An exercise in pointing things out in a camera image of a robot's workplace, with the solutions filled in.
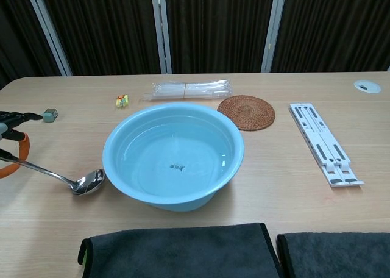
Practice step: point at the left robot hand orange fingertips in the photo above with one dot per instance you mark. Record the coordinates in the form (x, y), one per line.
(12, 131)

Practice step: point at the stainless steel ladle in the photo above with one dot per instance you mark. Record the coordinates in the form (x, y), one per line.
(88, 183)

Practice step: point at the dark grey towel green tag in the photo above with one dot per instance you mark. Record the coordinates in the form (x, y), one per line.
(179, 252)

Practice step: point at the yellow candy packet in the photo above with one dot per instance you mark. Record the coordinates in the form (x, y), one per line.
(122, 101)

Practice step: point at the grey metal window post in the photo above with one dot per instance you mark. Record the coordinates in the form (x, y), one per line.
(161, 28)
(48, 28)
(273, 28)

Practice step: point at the white folding laptop stand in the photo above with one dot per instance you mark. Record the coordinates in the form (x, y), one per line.
(325, 144)

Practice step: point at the round woven rattan coaster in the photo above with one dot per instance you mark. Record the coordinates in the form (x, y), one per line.
(246, 112)

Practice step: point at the clear plastic straw pack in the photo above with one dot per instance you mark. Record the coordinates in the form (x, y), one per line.
(190, 90)

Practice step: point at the small green cube box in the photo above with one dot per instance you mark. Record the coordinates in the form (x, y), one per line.
(50, 115)

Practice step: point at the blue plastic basin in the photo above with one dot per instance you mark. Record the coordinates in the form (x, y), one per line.
(173, 156)

